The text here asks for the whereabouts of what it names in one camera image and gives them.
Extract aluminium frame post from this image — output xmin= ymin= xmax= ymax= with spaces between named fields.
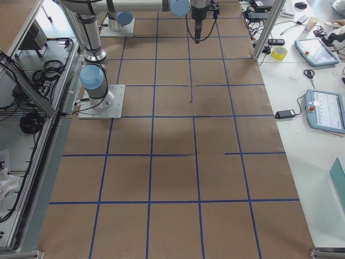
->
xmin=252 ymin=0 xmax=285 ymax=61

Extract teach pendant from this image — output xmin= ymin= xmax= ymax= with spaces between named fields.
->
xmin=305 ymin=89 xmax=344 ymax=134
xmin=294 ymin=38 xmax=340 ymax=67

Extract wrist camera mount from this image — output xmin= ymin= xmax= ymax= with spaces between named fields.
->
xmin=208 ymin=1 xmax=222 ymax=20

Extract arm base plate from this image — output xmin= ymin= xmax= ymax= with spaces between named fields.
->
xmin=78 ymin=84 xmax=126 ymax=119
xmin=100 ymin=17 xmax=135 ymax=38

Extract black power adapter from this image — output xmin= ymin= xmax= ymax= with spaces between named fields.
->
xmin=274 ymin=109 xmax=296 ymax=119

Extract white crumpled cloth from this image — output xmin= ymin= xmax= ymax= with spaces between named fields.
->
xmin=0 ymin=149 xmax=19 ymax=206

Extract black handled scissors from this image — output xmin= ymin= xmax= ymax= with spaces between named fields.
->
xmin=303 ymin=69 xmax=315 ymax=89

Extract upper teach pendant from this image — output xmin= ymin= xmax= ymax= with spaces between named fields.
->
xmin=294 ymin=38 xmax=340 ymax=67

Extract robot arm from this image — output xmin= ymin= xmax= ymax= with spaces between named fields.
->
xmin=108 ymin=12 xmax=134 ymax=32
xmin=61 ymin=1 xmax=211 ymax=66

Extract yellow tape roll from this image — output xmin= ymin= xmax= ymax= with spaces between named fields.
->
xmin=271 ymin=46 xmax=288 ymax=61

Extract paper cup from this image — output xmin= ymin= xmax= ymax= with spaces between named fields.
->
xmin=305 ymin=17 xmax=319 ymax=32

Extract lower teach pendant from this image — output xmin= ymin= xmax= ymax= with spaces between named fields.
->
xmin=305 ymin=89 xmax=344 ymax=134

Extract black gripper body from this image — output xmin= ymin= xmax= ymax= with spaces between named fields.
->
xmin=191 ymin=8 xmax=209 ymax=29

